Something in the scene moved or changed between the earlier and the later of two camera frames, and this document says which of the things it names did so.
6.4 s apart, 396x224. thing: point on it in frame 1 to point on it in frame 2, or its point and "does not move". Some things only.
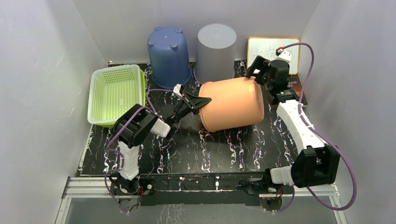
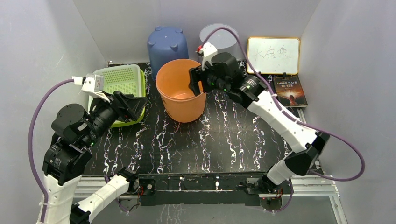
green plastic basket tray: x=113 y=91 does not move
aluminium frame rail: x=94 y=186 does not move
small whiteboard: x=266 y=47 does not move
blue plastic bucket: x=169 y=57 does not move
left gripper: x=196 y=103 to x=130 y=105
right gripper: x=260 y=64 to x=196 y=74
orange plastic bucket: x=235 y=102 to x=180 y=102
